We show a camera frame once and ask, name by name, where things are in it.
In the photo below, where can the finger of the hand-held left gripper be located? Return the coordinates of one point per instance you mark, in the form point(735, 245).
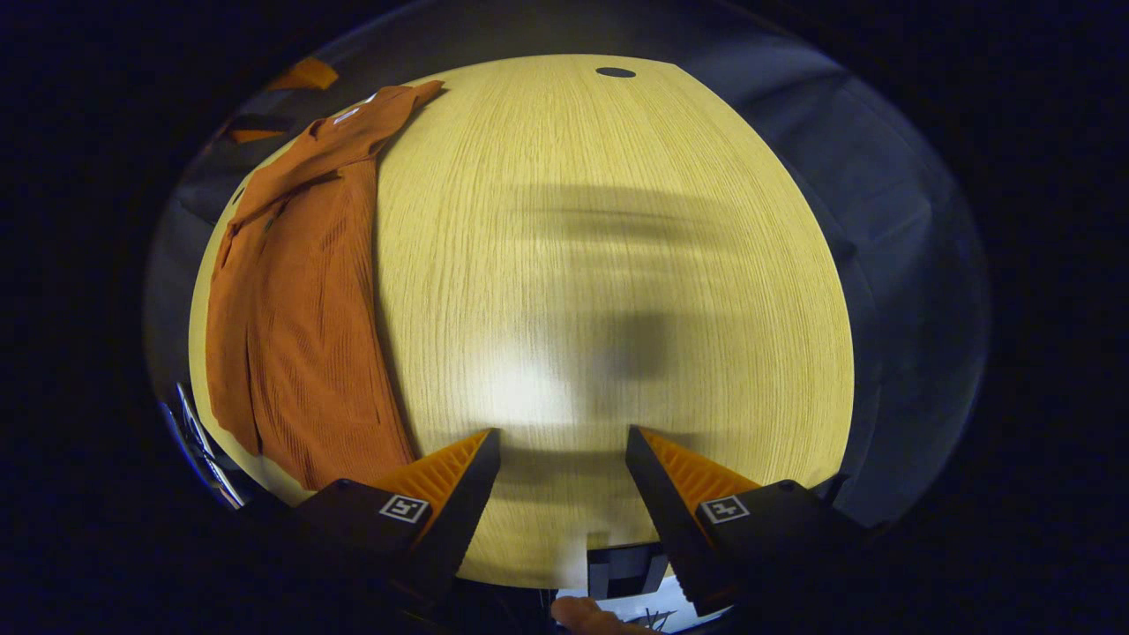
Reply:
point(304, 75)
point(260, 122)

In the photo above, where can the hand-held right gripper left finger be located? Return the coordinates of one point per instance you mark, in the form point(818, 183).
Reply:
point(463, 511)

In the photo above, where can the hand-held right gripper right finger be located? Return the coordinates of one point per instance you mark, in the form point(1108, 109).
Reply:
point(670, 520)

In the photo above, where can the orange knit shirt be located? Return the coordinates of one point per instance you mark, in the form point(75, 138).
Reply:
point(300, 335)

